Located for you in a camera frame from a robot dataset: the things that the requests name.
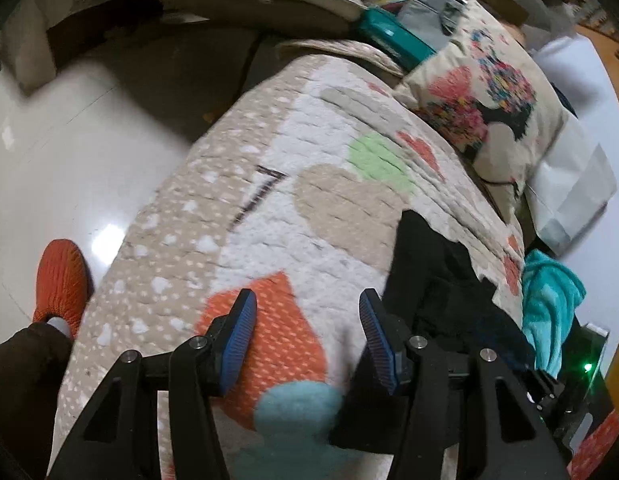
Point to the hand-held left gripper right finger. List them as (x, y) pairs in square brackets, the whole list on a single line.
[(382, 347)]

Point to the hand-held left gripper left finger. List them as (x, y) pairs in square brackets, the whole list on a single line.
[(237, 345)]

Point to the black pants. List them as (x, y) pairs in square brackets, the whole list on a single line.
[(439, 280)]

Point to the teal fleece blanket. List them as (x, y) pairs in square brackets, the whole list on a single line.
[(549, 300)]

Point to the patchwork heart quilt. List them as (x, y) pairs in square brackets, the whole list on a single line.
[(289, 240)]

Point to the orange knitted slipper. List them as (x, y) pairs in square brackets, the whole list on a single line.
[(59, 280)]

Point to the person's dark trouser leg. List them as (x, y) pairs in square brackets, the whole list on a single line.
[(24, 385)]

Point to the floral printed cushion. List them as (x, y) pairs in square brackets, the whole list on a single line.
[(494, 125)]

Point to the brown sofa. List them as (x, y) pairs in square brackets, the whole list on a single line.
[(199, 70)]

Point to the teal zip case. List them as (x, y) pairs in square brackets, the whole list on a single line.
[(394, 35)]

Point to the grey fabric bag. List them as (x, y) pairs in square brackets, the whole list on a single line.
[(424, 15)]

